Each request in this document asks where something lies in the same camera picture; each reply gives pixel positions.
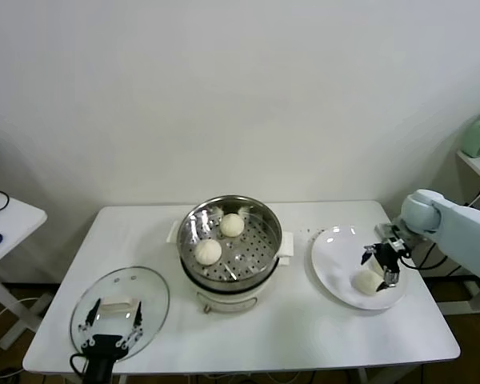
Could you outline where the white electric cooker pot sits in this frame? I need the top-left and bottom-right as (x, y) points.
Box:
(182, 255), (291, 315)

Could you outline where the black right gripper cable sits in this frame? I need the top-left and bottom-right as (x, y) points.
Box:
(399, 254), (451, 271)

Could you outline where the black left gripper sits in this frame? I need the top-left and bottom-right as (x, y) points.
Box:
(77, 298), (144, 384)

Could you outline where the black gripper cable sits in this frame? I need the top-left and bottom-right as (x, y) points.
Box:
(70, 352), (89, 379)
(399, 254), (451, 271)

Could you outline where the white round plate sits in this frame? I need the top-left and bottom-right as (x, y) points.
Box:
(310, 226), (408, 311)

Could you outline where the stainless steel steamer basket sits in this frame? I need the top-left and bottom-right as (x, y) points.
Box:
(166, 194), (296, 283)

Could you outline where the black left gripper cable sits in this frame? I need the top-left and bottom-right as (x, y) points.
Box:
(70, 352), (89, 379)

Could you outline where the glass pot lid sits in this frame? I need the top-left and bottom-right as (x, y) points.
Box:
(70, 266), (172, 363)

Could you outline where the light green appliance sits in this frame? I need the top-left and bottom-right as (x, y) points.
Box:
(460, 110), (480, 159)

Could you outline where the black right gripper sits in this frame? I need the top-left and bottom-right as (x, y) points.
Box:
(360, 242), (403, 291)

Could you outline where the white floor cable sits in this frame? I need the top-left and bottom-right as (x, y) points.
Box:
(0, 296), (39, 321)

